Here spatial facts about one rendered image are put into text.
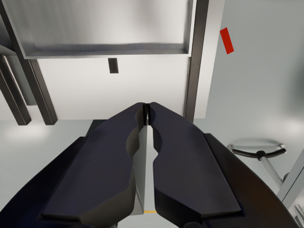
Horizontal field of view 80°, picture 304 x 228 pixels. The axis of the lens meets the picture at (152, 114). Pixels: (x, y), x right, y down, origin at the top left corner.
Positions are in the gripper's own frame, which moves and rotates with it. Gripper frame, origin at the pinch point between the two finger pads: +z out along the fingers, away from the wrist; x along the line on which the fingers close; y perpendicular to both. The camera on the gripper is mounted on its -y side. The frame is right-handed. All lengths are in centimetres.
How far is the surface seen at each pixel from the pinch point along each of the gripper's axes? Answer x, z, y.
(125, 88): -5.2, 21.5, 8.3
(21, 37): -19.3, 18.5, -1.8
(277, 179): 85, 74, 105
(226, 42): 46, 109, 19
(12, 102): -26.3, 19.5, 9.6
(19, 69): -23.7, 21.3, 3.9
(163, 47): 2.1, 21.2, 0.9
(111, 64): -7.0, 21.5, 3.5
